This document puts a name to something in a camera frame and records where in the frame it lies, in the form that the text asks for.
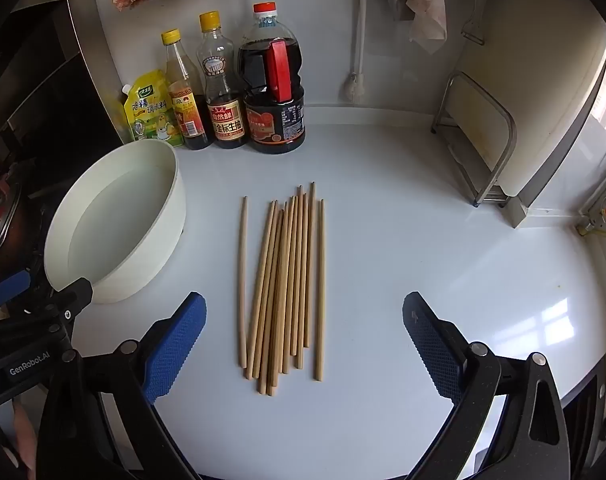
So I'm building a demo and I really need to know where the white hanging rag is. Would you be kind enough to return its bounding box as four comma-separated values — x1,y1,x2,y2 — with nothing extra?
405,0,449,53

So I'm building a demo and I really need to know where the steel range hood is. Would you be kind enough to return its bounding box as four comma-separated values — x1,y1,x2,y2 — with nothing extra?
0,0,125,171

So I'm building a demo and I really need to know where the yellow-cap vinegar bottle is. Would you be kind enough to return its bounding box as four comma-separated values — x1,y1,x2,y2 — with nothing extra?
160,29,214,152

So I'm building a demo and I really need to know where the yellow seasoning pouch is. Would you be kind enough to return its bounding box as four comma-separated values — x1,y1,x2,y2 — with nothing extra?
119,71,184,148

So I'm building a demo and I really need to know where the metal board rack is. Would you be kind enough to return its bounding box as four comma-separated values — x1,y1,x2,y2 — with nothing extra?
430,71,518,208

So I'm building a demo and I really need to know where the yellow-cap soy sauce bottle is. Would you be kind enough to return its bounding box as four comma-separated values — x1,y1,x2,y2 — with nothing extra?
196,11,249,150

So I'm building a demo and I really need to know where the white round bowl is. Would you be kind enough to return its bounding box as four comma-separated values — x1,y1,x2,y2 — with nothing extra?
43,139,187,304

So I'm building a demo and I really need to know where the person's left hand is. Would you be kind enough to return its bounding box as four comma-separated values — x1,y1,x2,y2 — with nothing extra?
12,399,39,480

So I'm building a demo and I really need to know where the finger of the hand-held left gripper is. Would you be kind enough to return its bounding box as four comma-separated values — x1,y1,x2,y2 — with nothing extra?
0,269,32,308
32,277,94,330

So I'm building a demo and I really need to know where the metal peeler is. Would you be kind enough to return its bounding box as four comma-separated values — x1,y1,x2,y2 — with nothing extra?
460,0,491,45

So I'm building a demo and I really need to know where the white hose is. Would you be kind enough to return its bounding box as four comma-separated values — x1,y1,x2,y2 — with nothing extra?
343,0,370,106

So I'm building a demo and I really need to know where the cream cutting board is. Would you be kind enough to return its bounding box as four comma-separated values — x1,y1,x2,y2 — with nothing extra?
448,0,606,198

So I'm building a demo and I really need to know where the large red-handled soy sauce bottle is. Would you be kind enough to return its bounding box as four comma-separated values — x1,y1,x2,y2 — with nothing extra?
237,2,307,154

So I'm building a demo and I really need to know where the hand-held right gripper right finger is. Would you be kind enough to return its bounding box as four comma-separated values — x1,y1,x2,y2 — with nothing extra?
402,291,571,480

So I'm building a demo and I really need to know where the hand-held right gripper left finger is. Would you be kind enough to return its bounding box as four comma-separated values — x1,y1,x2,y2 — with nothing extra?
36,291,207,480

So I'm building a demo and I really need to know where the bunch of wooden chopsticks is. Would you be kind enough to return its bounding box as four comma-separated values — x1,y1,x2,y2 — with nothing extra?
235,181,327,397

